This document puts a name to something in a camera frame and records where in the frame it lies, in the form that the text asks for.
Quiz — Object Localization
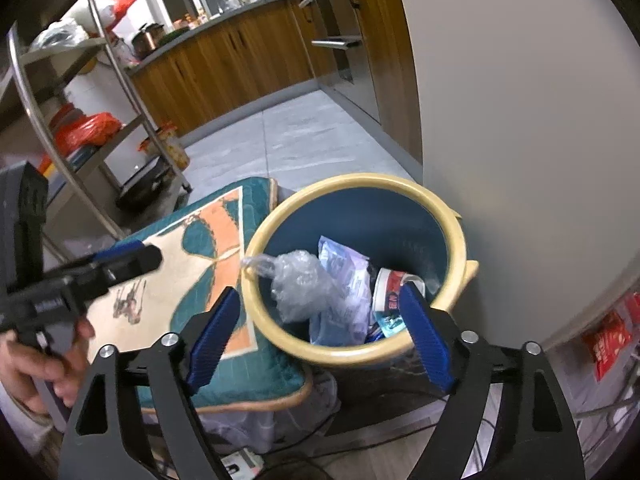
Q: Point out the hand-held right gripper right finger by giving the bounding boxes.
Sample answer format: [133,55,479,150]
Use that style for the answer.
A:
[399,281,586,480]

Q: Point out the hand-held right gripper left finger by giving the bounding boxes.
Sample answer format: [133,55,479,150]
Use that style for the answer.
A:
[57,286,243,480]

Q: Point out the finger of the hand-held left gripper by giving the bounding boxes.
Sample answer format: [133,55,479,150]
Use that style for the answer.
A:
[70,244,165,306]
[42,239,147,281]

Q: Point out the white cup with red label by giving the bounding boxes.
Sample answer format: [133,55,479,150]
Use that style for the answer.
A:
[372,266,427,317]

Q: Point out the light blue printed bag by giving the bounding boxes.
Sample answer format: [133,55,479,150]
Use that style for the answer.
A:
[309,235,376,347]

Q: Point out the clear plastic bag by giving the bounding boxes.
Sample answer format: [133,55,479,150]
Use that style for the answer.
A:
[241,250,335,325]

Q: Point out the blue bin with yellow rim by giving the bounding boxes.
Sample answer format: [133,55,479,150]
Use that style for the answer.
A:
[240,172,478,366]

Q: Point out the person's left hand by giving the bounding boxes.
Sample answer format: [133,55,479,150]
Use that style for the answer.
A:
[0,317,97,416]

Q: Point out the teal patterned cushion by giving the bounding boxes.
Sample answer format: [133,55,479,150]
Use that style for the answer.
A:
[42,176,313,411]

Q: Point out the metal shelf rack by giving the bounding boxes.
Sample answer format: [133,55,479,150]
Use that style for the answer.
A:
[0,0,193,261]

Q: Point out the lavender grey cloth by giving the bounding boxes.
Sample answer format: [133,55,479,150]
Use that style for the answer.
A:
[200,370,341,456]

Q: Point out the clear jar with red lid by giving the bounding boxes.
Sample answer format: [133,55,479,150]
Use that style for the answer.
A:
[139,121,192,170]

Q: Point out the red snack packet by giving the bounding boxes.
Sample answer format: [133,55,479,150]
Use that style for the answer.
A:
[581,292,640,382]

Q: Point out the grey plastic bag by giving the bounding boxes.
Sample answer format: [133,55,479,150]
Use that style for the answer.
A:
[30,20,88,51]

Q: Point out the copper pot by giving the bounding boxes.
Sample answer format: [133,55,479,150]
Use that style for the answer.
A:
[131,22,166,58]

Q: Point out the wooden kitchen cabinets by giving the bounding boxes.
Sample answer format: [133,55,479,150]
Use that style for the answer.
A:
[127,0,426,166]

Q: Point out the grey kitchen countertop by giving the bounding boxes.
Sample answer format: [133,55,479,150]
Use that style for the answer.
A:
[125,0,326,78]

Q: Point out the red white plastic bag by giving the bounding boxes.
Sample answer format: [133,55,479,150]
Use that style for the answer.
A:
[90,0,138,36]

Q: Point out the steel built-in oven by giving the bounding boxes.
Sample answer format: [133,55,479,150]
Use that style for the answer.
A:
[287,0,383,123]

